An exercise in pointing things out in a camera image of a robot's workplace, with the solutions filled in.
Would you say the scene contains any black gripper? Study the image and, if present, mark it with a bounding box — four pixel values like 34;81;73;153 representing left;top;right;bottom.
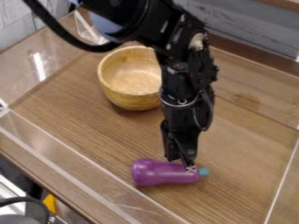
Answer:
154;17;219;172

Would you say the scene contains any purple toy eggplant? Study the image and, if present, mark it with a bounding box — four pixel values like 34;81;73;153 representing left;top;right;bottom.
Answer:
130;158;209;186

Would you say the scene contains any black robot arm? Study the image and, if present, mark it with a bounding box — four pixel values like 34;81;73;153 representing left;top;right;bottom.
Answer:
78;0;219;172

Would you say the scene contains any brown wooden bowl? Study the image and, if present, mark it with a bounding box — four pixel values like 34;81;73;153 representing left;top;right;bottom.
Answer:
97;45;161;111

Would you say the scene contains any yellow black device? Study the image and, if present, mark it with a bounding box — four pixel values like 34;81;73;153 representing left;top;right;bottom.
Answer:
24;193;68;224

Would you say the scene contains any clear acrylic front wall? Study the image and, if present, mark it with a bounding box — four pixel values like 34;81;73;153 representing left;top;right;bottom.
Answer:
0;105;189;224

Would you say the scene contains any clear acrylic corner bracket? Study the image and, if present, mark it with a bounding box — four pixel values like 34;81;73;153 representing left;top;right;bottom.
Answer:
73;10;108;46

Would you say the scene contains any black cable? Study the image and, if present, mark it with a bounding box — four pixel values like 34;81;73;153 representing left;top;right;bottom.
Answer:
21;0;121;54

